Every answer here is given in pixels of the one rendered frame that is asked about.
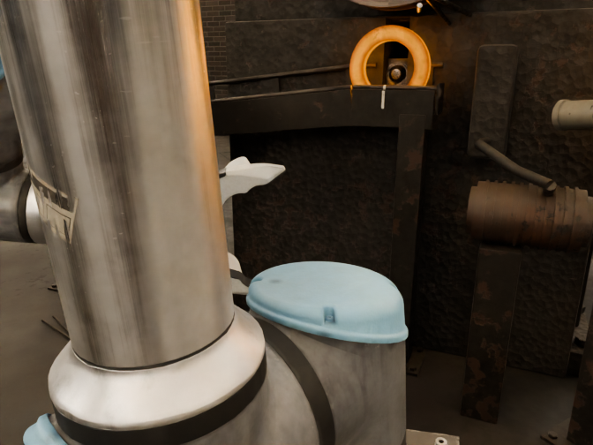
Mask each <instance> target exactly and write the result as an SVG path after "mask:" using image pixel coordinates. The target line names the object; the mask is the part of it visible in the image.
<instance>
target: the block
mask: <svg viewBox="0 0 593 445"><path fill-rule="evenodd" d="M518 56H519V50H518V47H517V46H516V45H514V44H484V45H482V46H480V47H479V48H478V50H477V63H476V72H475V81H474V89H473V98H472V107H471V116H470V124H469V141H468V150H467V154H468V156H469V157H471V158H477V159H491V158H490V157H488V156H487V155H485V154H484V153H482V152H481V151H480V150H478V149H477V148H475V144H474V142H475V140H478V139H482V138H486V137H488V138H490V139H491V142H492V143H491V144H490V146H491V147H493V148H495V149H496V150H497V151H499V152H500V153H502V154H503V155H506V151H507V140H508V133H509V125H510V118H511V111H512V104H513V97H514V83H515V76H516V70H517V63H518ZM491 160H492V159H491Z"/></svg>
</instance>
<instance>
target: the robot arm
mask: <svg viewBox="0 0 593 445"><path fill-rule="evenodd" d="M21 142H22V146H23V150H24V154H25V158H26V164H27V167H28V169H25V168H24V165H23V158H24V156H23V151H22V146H21ZM285 171H286V170H285V168H284V166H282V165H277V164H271V163H253V164H250V163H249V161H248V160H247V158H246V157H239V158H236V159H235V160H233V161H232V162H230V163H229V164H228V165H227V166H226V168H224V169H222V170H218V162H217V154H216V146H215V138H214V123H213V115H212V108H211V100H210V92H209V84H208V76H207V68H206V52H205V45H204V37H203V29H202V21H201V13H200V5H199V0H0V240H1V241H11V242H22V243H34V244H45V245H47V247H48V250H49V257H50V260H51V264H52V268H53V271H54V275H55V278H56V285H57V288H58V293H59V297H60V300H61V304H62V308H63V311H64V317H65V321H66V325H67V328H68V332H69V336H70V339H71V340H70V341H69V342H68V343H67V344H66V346H65V347H64V348H63V349H62V351H61V352H60V353H59V355H58V356H57V357H56V359H55V361H54V363H53V365H52V367H51V368H50V371H49V395H50V399H51V403H52V405H53V409H54V412H55V413H54V414H49V413H46V414H44V415H42V416H40V417H39V418H38V420H37V423H35V424H33V425H32V426H30V427H28V429H27V430H26V431H25V434H24V438H23V442H24V444H25V445H408V444H407V442H406V348H405V339H407V337H408V333H409V331H408V328H407V326H406V325H405V318H404V304H403V299H402V295H401V293H400V292H399V291H398V289H397V287H396V286H395V285H394V284H393V283H392V282H391V281H390V280H388V279H387V278H386V277H384V276H383V275H381V274H379V273H377V272H374V271H372V270H370V269H367V268H362V267H359V266H354V265H350V264H344V263H338V262H328V261H305V262H296V263H289V264H284V265H280V266H277V267H273V268H269V269H267V270H265V271H263V272H261V273H259V274H258V275H256V276H255V277H254V278H253V279H249V278H247V277H245V276H244V275H243V274H242V270H241V268H240V264H239V261H238V260H237V258H236V257H235V256H234V255H232V254H231V253H228V248H227V240H226V232H225V224H224V217H223V209H222V205H223V204H224V203H225V202H226V201H227V199H228V198H229V197H231V196H232V195H234V194H239V193H246V192H248V191H250V190H251V189H252V187H254V186H259V185H268V184H269V183H271V182H272V181H274V180H275V179H276V178H278V176H280V175H281V174H282V173H284V172H285ZM232 293H233V294H241V295H247V296H246V302H247V305H248V306H249V307H250V311H249V312H248V313H247V312H246V311H245V310H243V309H241V308H240V307H238V306H236V305H234V303H233V295H232Z"/></svg>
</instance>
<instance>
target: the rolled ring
mask: <svg viewBox="0 0 593 445"><path fill-rule="evenodd" d="M387 41H397V42H399V43H401V44H403V45H404V46H405V47H407V48H408V50H409V51H410V53H411V55H412V56H413V59H414V73H413V76H412V78H411V80H410V82H409V84H408V85H407V86H426V84H427V81H428V79H429V76H430V72H431V58H430V53H429V50H428V49H427V47H426V45H425V43H424V41H423V40H422V38H421V37H420V36H419V35H418V34H416V33H415V32H413V31H412V30H410V29H408V28H406V27H403V26H395V25H388V26H380V27H378V28H375V29H373V30H371V31H370V32H369V33H368V34H366V35H365V36H364V37H363V38H362V39H361V40H360V41H359V43H358V44H357V45H356V47H355V49H354V51H353V54H352V57H351V59H350V66H349V73H350V78H351V82H352V85H370V84H371V83H370V82H369V80H368V78H367V75H366V63H367V60H368V57H369V55H370V54H371V52H372V51H373V50H374V49H375V48H376V47H377V46H379V45H380V44H381V43H384V42H387Z"/></svg>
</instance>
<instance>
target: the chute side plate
mask: <svg viewBox="0 0 593 445"><path fill-rule="evenodd" d="M382 91H385V100H384V109H382V108H381V101H382ZM434 96H435V91H431V90H384V89H352V101H351V89H346V90H337V91H329V92H320V93H311V94H295V95H286V96H278V97H269V98H261V99H252V100H243V101H235V102H218V103H211V108H212V115H213V123H214V136H215V135H228V134H240V133H253V132H276V131H288V130H301V129H313V128H326V127H338V126H351V125H354V126H373V127H392V128H399V119H400V114H406V115H425V129H428V130H431V129H432V119H433V108H434Z"/></svg>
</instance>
